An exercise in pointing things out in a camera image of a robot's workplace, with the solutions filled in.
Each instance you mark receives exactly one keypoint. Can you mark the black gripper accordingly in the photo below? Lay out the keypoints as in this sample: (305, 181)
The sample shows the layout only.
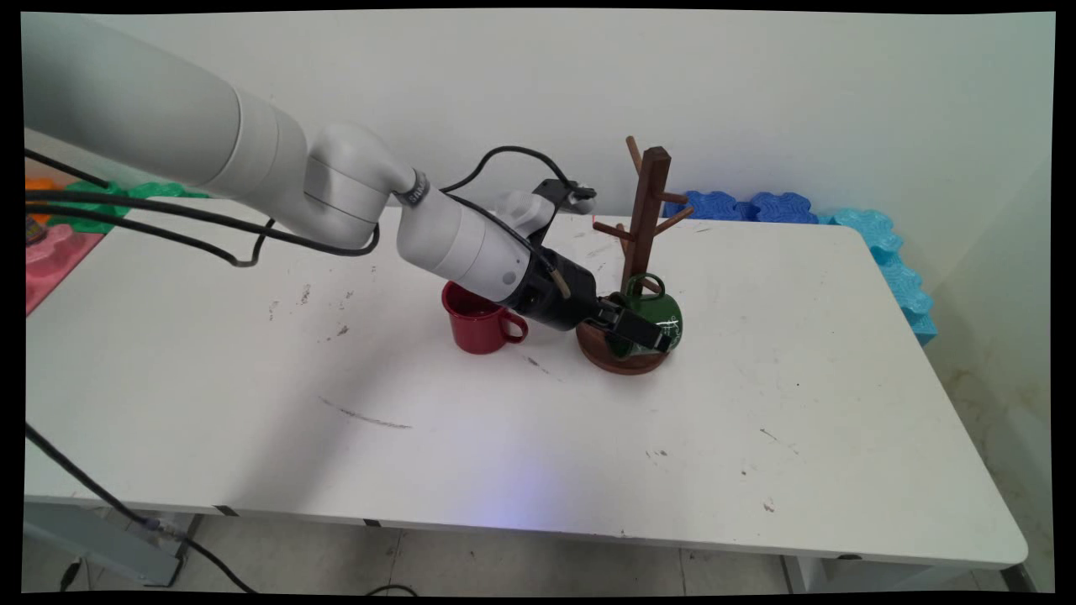
(563, 294)

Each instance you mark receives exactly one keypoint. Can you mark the green enamel mug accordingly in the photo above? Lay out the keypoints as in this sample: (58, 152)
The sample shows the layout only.
(656, 311)

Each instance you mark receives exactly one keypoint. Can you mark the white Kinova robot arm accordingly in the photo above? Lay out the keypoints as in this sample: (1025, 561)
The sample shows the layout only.
(252, 160)

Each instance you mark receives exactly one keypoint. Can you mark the brown wooden mug tree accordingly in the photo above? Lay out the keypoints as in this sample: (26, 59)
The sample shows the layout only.
(647, 210)

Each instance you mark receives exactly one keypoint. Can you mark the dark blue foam mat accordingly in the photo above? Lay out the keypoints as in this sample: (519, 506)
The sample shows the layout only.
(783, 207)
(714, 206)

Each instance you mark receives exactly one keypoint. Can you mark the red enamel mug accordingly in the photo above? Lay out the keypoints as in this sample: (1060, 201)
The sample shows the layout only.
(479, 328)

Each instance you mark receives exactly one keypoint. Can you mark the light blue foam mat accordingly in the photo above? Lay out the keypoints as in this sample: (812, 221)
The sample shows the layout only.
(866, 228)
(912, 298)

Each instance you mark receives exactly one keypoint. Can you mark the green foam mat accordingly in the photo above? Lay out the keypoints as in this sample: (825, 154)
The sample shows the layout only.
(92, 220)

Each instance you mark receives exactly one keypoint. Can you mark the grey metal table leg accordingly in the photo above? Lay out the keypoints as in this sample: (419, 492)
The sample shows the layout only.
(109, 546)

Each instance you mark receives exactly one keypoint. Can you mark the pink foam mat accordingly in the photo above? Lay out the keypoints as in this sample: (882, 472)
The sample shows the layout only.
(55, 260)

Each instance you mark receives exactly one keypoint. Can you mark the thin black rod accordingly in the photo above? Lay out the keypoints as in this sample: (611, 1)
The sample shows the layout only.
(67, 169)

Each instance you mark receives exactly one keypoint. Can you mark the orange foam mat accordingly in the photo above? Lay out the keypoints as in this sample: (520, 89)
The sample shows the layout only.
(38, 183)

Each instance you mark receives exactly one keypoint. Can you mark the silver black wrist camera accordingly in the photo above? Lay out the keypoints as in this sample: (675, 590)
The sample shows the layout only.
(551, 206)

